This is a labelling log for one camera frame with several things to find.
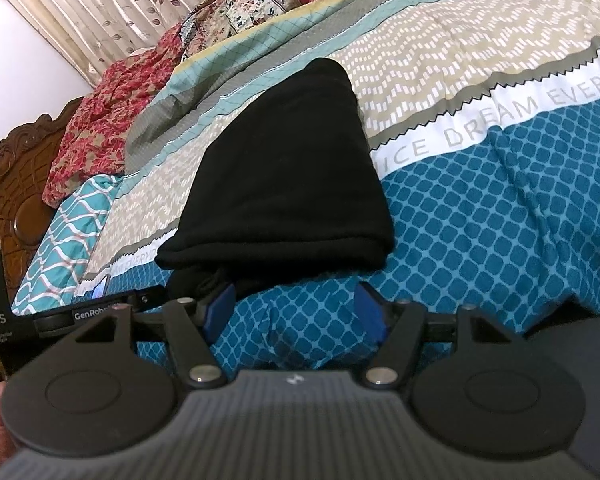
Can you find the teal white patterned pillow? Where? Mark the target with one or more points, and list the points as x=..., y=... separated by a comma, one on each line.
x=65, y=240

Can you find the red damask blanket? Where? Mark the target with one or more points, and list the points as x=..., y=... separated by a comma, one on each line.
x=105, y=125

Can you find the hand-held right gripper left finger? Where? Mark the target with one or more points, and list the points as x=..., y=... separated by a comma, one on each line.
x=220, y=310

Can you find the printed patchwork bedspread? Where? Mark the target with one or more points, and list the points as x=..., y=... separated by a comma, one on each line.
x=480, y=185

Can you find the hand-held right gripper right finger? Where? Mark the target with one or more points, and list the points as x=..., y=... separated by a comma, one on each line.
x=370, y=315

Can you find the leaf print curtain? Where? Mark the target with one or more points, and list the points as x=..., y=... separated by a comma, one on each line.
x=105, y=5

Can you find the carved wooden headboard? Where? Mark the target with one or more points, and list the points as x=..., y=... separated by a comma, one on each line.
x=15, y=185

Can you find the black pants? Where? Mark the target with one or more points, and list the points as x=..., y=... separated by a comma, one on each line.
x=280, y=175

